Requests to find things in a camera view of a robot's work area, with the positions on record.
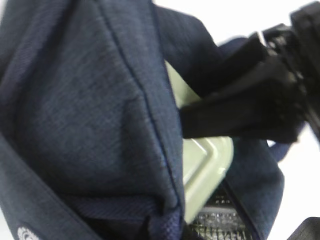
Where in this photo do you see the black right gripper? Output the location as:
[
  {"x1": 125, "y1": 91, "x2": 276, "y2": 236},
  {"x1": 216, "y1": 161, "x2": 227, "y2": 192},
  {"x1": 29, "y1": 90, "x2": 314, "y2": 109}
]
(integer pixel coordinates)
[{"x1": 189, "y1": 1, "x2": 320, "y2": 138}]

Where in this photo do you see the green lidded lunch box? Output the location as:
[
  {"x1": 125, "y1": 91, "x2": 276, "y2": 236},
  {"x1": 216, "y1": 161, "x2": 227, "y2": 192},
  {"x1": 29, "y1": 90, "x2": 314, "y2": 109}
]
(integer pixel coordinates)
[{"x1": 160, "y1": 62, "x2": 234, "y2": 224}]

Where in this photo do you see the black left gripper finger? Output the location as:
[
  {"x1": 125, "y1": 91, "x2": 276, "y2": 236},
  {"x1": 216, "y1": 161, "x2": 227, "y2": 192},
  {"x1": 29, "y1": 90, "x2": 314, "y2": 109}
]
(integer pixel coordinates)
[{"x1": 288, "y1": 217, "x2": 320, "y2": 240}]

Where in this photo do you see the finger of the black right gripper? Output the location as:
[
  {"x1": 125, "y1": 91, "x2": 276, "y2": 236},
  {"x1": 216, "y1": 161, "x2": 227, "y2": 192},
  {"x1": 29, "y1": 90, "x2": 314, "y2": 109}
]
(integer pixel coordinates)
[{"x1": 179, "y1": 57, "x2": 303, "y2": 143}]

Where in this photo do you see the navy blue lunch bag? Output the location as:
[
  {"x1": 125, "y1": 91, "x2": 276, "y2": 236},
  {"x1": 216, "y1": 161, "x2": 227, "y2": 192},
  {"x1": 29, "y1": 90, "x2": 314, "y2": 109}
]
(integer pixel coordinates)
[{"x1": 0, "y1": 0, "x2": 285, "y2": 240}]

